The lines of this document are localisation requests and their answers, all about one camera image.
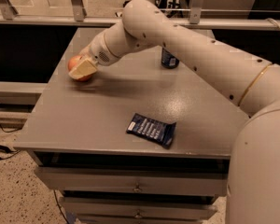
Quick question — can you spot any blue rxbar wrapper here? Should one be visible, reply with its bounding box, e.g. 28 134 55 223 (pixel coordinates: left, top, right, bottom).
126 113 176 148

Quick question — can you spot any lower grey drawer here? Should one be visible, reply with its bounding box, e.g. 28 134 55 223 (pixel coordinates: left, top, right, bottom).
60 197 217 220

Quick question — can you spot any grey drawer cabinet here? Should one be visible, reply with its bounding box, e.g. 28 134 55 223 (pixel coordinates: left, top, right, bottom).
12 27 250 224

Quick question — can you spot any metal railing frame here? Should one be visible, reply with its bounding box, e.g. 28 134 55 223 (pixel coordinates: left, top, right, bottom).
0 0 280 30

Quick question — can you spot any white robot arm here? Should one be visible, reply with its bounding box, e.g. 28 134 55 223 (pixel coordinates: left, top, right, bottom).
69 0 280 224

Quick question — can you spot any black floor cable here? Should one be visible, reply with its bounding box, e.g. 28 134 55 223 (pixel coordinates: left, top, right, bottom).
0 119 22 161

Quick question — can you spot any blue soda can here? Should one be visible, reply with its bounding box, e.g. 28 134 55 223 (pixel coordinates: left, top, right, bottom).
161 49 179 69

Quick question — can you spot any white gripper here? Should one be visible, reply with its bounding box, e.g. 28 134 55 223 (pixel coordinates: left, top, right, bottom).
68 32 119 79

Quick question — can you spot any upper grey drawer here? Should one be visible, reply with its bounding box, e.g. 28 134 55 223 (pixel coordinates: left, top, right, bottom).
35 167 227 196

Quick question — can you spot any grey drawer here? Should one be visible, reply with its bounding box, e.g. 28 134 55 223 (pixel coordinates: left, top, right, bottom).
60 197 217 220
35 167 227 196

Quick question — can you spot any red orange apple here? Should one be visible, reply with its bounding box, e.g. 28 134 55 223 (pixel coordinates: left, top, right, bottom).
67 55 93 82

